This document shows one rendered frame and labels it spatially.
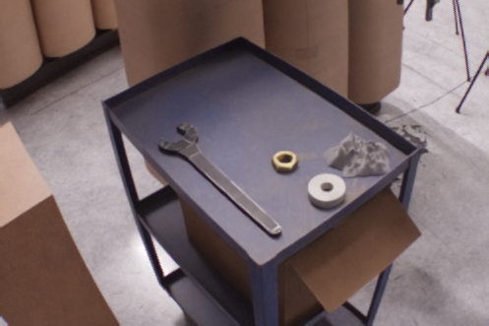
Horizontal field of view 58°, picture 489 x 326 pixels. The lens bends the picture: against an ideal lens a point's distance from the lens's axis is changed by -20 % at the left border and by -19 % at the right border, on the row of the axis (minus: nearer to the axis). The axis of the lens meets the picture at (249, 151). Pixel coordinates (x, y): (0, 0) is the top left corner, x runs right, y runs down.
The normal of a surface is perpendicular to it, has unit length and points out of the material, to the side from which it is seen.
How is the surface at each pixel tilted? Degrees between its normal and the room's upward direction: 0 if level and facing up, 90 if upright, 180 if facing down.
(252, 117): 0
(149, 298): 0
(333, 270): 26
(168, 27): 90
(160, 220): 0
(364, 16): 90
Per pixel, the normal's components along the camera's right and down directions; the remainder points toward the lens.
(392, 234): 0.22, -0.46
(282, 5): -0.22, 0.65
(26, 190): -0.06, -0.75
